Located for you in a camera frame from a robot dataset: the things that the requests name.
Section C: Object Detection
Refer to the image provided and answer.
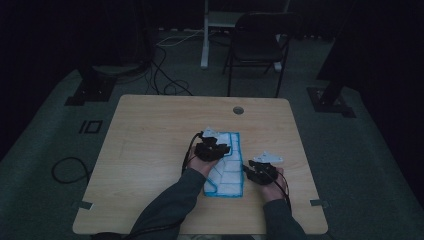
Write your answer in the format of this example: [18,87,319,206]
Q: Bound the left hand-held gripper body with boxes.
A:
[194,126,225,163]

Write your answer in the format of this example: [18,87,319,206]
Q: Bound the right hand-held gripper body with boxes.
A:
[248,151,285,186]

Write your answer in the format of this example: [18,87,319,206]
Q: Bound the white towel with blue edging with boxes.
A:
[203,131,245,198]

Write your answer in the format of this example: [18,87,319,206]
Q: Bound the person's left hand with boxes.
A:
[186,153,220,178]

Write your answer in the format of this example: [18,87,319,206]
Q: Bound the person's right hand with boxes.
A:
[261,167,286,203]

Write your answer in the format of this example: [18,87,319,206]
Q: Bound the grey tape strip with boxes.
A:
[71,199,95,211]
[309,198,330,208]

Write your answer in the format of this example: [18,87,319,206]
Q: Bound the black stand with flat base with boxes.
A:
[64,64,118,107]
[306,49,357,119]

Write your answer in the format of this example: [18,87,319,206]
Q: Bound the black folding chair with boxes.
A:
[222,12,303,98]

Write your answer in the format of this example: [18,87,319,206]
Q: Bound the round grey stand base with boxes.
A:
[91,61,148,80]

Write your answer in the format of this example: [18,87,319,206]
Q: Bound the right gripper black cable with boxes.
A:
[263,168,293,213]

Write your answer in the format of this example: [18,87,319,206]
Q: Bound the tangled black floor cables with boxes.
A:
[145,43,195,98]

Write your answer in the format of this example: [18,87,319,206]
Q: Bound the white floor cable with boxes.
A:
[155,29,205,48]

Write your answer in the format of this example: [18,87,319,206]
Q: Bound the white desk frame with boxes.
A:
[199,0,291,73]

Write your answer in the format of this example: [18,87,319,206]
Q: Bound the black looped floor cable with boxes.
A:
[51,156,92,185]

